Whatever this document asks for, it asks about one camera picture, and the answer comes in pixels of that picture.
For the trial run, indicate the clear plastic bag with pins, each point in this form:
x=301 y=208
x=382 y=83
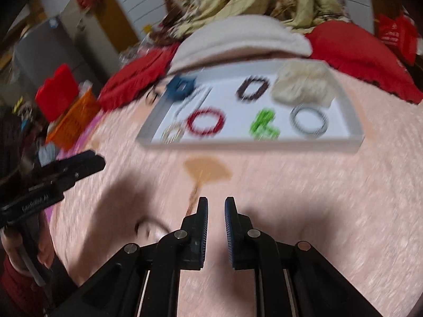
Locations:
x=137 y=49

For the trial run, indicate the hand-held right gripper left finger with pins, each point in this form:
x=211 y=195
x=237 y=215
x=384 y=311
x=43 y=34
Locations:
x=204 y=224

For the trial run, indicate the orange plastic basket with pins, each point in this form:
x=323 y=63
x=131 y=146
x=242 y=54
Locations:
x=71 y=122

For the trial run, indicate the red plastic bag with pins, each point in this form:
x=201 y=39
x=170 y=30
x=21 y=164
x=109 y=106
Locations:
x=396 y=36

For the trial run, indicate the blue hair claw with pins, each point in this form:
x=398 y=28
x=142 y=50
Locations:
x=180 y=87

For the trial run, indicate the grey cabinet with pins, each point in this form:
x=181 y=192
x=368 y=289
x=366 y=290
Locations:
x=43 y=52

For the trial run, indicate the red plain pillow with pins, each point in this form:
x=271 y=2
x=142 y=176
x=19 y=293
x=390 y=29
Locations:
x=360 y=56

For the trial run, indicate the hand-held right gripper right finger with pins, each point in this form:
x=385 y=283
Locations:
x=229 y=228

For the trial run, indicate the red fringed pillow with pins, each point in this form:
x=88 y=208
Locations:
x=132 y=79

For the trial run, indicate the pink textured bedspread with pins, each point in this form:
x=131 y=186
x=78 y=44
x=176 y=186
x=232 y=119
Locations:
x=297 y=188

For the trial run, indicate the red plastic container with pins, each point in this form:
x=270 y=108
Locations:
x=58 y=92

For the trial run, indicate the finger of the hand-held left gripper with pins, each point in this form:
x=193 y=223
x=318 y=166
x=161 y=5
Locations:
x=84 y=170
x=72 y=159

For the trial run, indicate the white shallow box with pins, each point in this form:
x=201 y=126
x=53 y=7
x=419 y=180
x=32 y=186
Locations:
x=231 y=109

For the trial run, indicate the cream scrunchie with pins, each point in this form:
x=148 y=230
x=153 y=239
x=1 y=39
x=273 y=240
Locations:
x=300 y=82

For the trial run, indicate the person's left hand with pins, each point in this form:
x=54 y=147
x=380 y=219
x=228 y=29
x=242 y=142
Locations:
x=44 y=247

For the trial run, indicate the white pillow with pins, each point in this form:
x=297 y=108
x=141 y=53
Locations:
x=238 y=39

